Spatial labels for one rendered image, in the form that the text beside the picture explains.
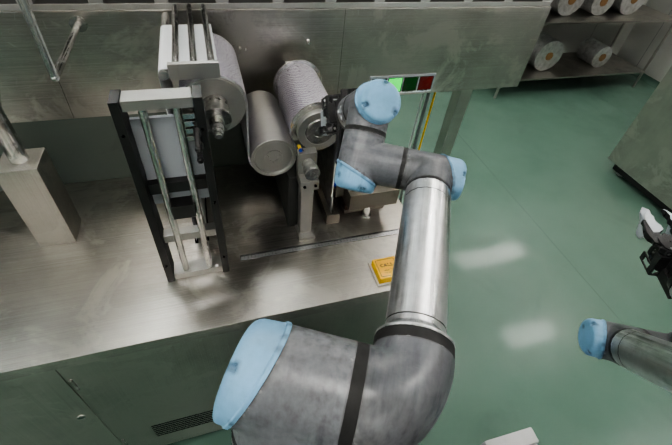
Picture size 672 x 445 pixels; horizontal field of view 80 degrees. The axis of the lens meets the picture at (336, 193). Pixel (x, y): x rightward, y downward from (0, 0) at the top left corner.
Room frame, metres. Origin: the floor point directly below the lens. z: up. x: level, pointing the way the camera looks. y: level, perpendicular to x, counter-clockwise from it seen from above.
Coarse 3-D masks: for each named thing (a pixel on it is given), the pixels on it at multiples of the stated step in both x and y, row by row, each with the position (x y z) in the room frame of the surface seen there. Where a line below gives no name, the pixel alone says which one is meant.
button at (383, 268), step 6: (384, 258) 0.73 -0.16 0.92; (390, 258) 0.74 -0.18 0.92; (372, 264) 0.71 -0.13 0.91; (378, 264) 0.71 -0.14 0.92; (384, 264) 0.71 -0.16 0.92; (390, 264) 0.71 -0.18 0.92; (378, 270) 0.69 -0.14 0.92; (384, 270) 0.69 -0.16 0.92; (390, 270) 0.69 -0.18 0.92; (378, 276) 0.67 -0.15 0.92; (384, 276) 0.67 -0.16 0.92; (390, 276) 0.67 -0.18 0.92; (384, 282) 0.66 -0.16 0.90
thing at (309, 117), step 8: (312, 112) 0.86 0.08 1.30; (320, 112) 0.86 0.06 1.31; (304, 120) 0.84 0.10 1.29; (312, 120) 0.85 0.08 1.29; (304, 128) 0.84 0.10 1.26; (304, 136) 0.84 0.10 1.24; (304, 144) 0.84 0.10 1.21; (312, 144) 0.85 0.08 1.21; (320, 144) 0.86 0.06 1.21; (328, 144) 0.87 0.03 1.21
